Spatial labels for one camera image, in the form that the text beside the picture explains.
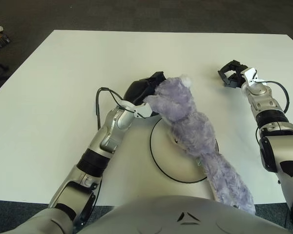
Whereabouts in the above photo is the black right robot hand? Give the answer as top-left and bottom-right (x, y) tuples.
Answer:
(217, 59), (250, 89)

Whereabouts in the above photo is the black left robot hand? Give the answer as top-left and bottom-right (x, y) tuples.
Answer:
(123, 71), (167, 118)

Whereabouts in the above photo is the purple plush doll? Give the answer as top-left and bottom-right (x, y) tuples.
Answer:
(145, 75), (256, 215)

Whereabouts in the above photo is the white plate black rim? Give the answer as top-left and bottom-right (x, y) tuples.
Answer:
(150, 119), (220, 184)

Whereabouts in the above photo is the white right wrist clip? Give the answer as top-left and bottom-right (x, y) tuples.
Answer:
(243, 68), (267, 86)

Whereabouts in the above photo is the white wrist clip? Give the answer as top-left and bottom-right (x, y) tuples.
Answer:
(243, 68), (267, 86)
(118, 99), (152, 119)

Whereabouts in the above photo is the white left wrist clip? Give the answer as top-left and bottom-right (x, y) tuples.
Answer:
(118, 99), (152, 119)

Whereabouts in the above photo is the silver robot torso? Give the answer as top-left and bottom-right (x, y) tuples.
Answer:
(4, 195), (293, 234)

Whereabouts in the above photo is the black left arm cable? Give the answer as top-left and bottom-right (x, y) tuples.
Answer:
(82, 87), (137, 220)

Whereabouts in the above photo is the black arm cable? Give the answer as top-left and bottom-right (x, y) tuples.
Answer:
(82, 87), (137, 220)
(255, 81), (290, 225)

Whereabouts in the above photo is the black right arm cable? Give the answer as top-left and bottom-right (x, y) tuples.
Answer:
(255, 81), (290, 225)

